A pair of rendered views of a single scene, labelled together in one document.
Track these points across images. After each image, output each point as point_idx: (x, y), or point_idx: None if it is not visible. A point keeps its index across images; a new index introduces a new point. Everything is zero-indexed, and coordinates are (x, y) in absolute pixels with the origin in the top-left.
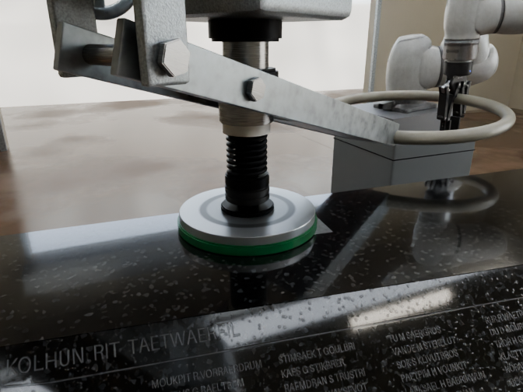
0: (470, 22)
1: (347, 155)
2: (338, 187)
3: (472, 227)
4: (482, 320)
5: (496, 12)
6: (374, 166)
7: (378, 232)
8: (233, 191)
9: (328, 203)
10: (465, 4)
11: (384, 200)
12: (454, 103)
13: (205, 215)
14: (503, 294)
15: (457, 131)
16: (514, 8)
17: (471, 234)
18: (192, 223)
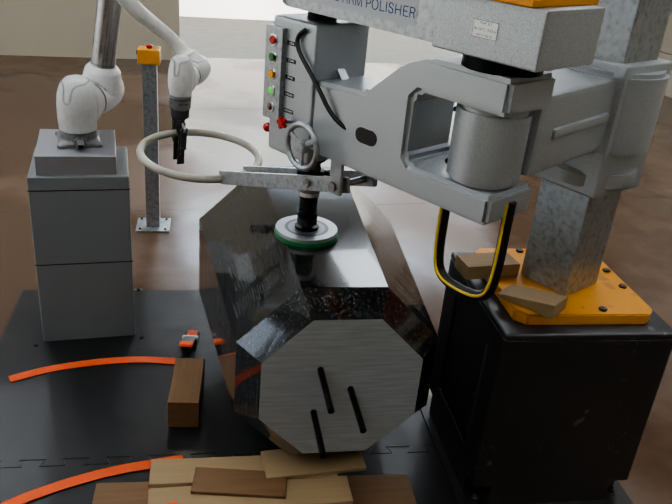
0: (192, 86)
1: (59, 202)
2: (50, 237)
3: (325, 198)
4: (367, 220)
5: (198, 77)
6: (105, 201)
7: (323, 213)
8: (314, 220)
9: (289, 215)
10: (190, 76)
11: (290, 204)
12: None
13: (313, 235)
14: (361, 211)
15: (259, 159)
16: (202, 73)
17: (331, 200)
18: (321, 238)
